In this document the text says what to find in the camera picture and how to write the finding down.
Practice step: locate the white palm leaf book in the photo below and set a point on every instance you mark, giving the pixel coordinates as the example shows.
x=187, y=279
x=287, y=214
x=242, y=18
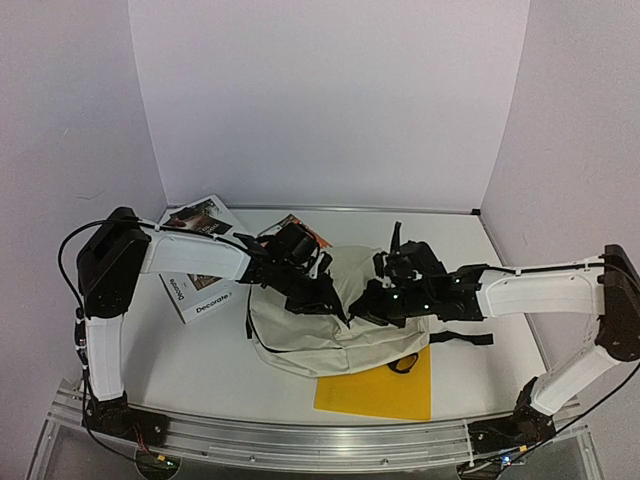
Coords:
x=215, y=204

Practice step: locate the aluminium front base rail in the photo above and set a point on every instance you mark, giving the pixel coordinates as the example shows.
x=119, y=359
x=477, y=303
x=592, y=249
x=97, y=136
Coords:
x=174, y=445

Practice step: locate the orange comic book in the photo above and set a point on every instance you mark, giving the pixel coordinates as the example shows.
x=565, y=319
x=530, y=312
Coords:
x=292, y=223

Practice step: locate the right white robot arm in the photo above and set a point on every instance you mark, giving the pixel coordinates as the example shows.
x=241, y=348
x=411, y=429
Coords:
x=605, y=288

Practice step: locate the beige canvas backpack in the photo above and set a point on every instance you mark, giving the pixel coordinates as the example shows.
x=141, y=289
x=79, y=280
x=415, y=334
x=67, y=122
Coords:
x=316, y=346

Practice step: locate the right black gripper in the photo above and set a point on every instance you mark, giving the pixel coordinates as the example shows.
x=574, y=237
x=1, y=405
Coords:
x=382, y=298

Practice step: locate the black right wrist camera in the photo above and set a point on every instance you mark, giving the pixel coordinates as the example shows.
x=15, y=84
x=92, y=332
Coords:
x=407, y=263

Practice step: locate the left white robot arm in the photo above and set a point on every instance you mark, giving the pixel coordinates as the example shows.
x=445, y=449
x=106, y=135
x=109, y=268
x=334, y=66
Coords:
x=123, y=247

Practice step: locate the black Three Days book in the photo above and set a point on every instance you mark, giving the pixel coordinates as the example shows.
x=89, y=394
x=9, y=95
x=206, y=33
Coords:
x=202, y=221

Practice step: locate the yellow plastic folder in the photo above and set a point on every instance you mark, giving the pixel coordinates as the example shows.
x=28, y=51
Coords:
x=399, y=391

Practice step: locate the white Decorate furniture book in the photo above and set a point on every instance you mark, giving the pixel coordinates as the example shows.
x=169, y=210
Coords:
x=195, y=296

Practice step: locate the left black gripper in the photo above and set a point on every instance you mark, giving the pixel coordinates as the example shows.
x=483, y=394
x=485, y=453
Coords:
x=321, y=297

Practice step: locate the aluminium table edge rail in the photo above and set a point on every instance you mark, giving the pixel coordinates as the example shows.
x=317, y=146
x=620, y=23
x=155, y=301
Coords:
x=350, y=208

